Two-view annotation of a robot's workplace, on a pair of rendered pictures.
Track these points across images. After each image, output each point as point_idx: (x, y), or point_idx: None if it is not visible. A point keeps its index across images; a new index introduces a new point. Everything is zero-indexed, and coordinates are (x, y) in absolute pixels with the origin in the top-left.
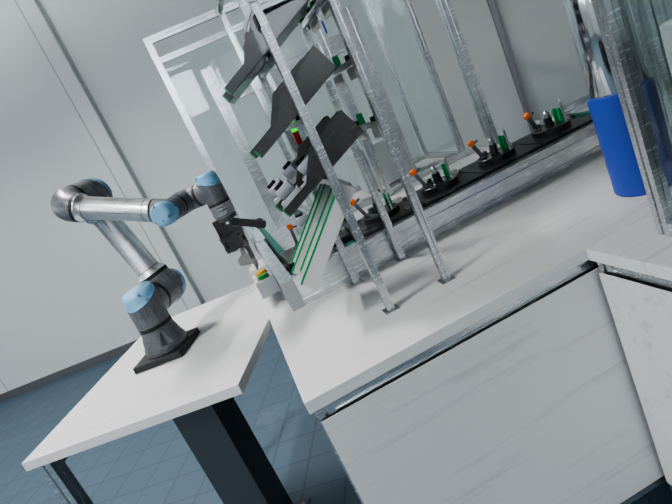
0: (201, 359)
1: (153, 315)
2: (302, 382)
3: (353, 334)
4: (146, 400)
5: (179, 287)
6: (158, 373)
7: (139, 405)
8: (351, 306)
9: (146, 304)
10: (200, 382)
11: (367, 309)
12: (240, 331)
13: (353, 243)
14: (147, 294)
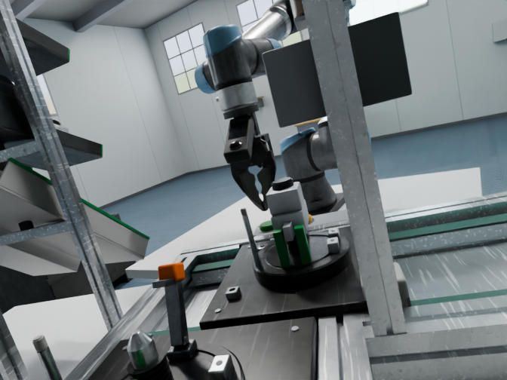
0: (235, 237)
1: (285, 169)
2: (38, 304)
3: (17, 341)
4: (219, 224)
5: (333, 156)
6: (266, 217)
7: (218, 223)
8: (73, 347)
9: (281, 154)
10: (182, 246)
11: (29, 361)
12: None
13: (135, 328)
14: (281, 146)
